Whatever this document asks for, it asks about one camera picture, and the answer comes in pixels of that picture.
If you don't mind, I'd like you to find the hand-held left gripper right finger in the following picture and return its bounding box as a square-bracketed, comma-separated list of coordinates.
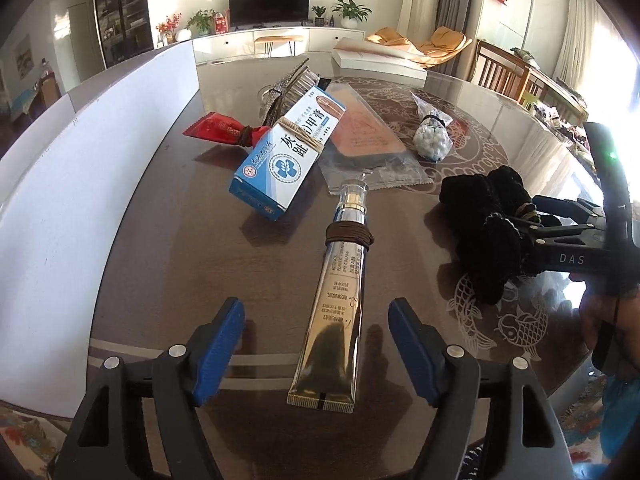
[387, 297, 576, 480]

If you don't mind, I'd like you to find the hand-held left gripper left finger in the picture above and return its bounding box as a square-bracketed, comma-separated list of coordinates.
[61, 296, 247, 480]

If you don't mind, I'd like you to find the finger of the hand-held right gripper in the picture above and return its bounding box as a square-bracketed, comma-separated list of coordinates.
[506, 221, 605, 282]
[531, 194, 608, 229]

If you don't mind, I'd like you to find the black fuzzy hair ties bundle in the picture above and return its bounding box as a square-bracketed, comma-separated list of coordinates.
[440, 165, 563, 307]

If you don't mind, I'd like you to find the silver cream tube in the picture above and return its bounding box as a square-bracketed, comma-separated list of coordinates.
[286, 174, 376, 414]

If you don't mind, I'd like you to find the blue and white carton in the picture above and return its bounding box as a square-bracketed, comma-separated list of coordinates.
[229, 85, 349, 222]

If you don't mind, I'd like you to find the pink phone case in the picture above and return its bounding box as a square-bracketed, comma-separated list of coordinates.
[315, 77, 434, 194]

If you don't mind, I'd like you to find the white cardboard box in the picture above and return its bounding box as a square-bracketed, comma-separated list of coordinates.
[0, 39, 202, 421]

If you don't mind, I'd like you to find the red foil packet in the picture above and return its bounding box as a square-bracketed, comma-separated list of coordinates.
[182, 112, 271, 149]

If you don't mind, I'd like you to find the rhinestone bow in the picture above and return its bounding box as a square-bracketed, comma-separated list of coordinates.
[257, 57, 313, 128]

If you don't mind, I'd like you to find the person's right hand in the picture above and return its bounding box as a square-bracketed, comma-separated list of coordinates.
[579, 282, 640, 367]

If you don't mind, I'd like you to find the cluttered wooden sideboard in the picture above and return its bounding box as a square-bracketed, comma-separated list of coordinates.
[520, 49, 593, 128]

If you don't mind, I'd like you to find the bag of white balls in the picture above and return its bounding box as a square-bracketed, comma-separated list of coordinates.
[410, 91, 469, 164]

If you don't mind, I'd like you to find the wooden chair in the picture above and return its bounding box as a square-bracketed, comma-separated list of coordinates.
[470, 39, 532, 104]

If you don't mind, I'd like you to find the cream window curtain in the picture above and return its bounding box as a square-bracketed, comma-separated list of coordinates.
[552, 0, 597, 92]

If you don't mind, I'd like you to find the orange lounge chair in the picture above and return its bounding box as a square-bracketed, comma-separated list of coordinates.
[364, 25, 474, 69]

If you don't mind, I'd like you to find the white flat box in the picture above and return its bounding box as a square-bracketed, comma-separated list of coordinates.
[332, 40, 429, 79]

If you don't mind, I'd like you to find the white tv cabinet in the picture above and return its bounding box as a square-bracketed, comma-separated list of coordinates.
[192, 27, 367, 67]

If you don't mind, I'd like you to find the potted plant in white pot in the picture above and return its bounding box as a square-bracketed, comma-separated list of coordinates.
[332, 0, 374, 30]

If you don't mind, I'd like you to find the wooden stool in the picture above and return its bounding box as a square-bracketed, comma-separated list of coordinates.
[253, 34, 305, 57]

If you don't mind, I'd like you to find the red flower arrangement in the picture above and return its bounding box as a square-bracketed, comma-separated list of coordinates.
[155, 13, 182, 44]

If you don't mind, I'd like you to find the bushy green potted plant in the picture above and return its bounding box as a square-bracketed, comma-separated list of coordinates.
[187, 8, 216, 37]

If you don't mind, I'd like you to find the black television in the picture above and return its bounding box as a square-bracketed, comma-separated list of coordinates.
[228, 0, 310, 26]

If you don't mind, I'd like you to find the black display cabinet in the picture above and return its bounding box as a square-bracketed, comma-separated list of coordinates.
[92, 0, 155, 69]

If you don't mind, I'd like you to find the framed wall painting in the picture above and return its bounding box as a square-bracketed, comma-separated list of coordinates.
[14, 42, 34, 79]

